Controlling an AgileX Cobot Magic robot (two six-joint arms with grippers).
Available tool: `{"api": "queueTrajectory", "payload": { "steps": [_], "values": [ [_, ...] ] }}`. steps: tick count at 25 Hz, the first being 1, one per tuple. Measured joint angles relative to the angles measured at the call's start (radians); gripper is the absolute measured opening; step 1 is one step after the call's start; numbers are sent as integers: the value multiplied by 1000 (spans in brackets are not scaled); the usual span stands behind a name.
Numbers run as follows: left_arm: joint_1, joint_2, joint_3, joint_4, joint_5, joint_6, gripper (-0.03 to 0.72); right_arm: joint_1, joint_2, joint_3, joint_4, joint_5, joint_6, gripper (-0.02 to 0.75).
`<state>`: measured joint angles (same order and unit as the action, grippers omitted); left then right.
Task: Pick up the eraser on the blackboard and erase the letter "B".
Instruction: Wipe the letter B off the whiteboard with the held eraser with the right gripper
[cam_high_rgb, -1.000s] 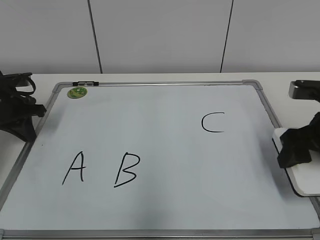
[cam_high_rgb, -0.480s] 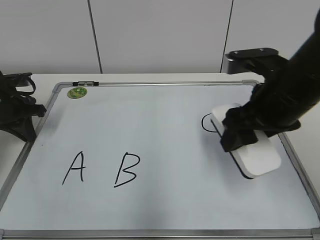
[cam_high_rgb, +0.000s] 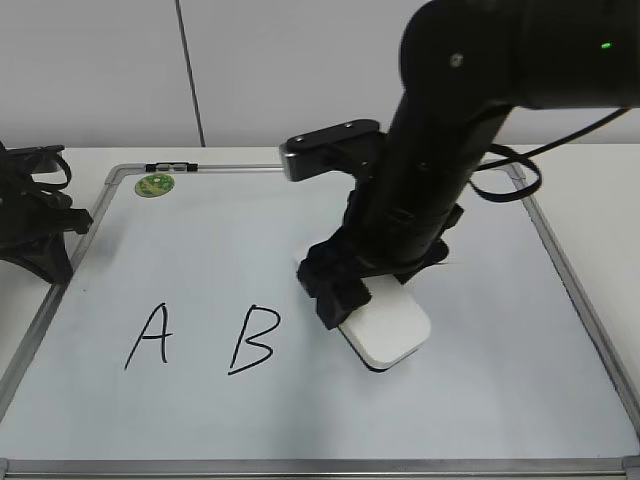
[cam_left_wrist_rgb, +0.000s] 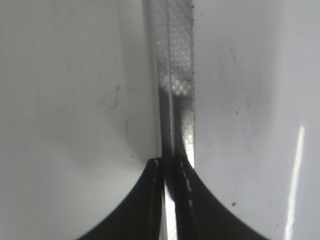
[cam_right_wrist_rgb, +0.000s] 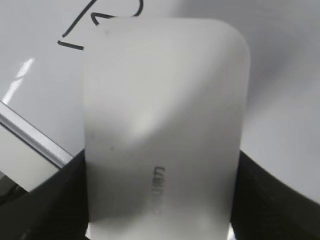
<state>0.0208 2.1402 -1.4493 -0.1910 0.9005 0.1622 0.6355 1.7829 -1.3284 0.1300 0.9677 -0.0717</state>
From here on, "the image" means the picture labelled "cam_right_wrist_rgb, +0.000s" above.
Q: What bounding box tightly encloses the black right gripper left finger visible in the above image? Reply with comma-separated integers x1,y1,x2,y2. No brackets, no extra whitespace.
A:
0,150,89,240

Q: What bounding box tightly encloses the white rectangular board eraser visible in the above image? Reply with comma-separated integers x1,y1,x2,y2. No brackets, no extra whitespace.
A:
83,17,251,240

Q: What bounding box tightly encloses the whiteboard with grey frame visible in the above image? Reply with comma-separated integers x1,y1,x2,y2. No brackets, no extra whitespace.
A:
0,0,320,202

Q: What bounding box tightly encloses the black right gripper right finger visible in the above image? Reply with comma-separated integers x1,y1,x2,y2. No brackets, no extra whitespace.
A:
230,152,320,240

